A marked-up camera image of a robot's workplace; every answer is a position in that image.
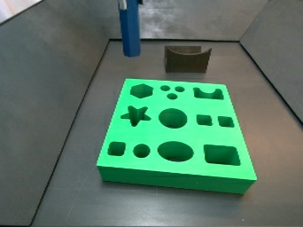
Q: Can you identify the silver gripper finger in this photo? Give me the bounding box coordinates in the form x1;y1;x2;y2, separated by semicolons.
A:
117;0;128;10

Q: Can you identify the blue hexagonal prism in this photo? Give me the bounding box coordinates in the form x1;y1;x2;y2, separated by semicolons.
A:
119;0;142;57

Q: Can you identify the green shape sorter board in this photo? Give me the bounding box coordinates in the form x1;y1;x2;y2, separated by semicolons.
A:
97;79;256;194

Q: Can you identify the dark grey arch block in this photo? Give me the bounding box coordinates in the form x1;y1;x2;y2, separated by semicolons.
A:
164;46;212;74

